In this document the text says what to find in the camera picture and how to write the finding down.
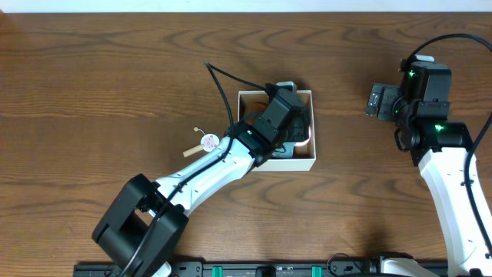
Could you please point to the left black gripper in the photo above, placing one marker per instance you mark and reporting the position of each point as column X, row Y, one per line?
column 298, row 128

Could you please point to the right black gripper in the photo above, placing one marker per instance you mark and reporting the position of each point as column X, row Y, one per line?
column 383, row 101

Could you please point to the pink white figurine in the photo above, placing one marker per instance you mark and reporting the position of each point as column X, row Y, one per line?
column 305, row 140

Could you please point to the grey yellow toy truck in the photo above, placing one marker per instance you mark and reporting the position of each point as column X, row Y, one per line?
column 286, row 151

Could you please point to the brown plush toy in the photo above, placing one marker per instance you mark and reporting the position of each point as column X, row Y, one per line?
column 255, row 107

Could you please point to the small round paper fan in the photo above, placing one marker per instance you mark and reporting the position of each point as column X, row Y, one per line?
column 208, row 143

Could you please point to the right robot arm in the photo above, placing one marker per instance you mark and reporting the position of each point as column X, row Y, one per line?
column 443, row 151

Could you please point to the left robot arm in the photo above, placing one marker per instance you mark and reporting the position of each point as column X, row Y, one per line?
column 143, row 224

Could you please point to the white cardboard box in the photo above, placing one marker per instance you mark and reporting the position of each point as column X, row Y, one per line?
column 304, row 155

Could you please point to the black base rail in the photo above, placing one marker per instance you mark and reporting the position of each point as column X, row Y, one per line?
column 200, row 269

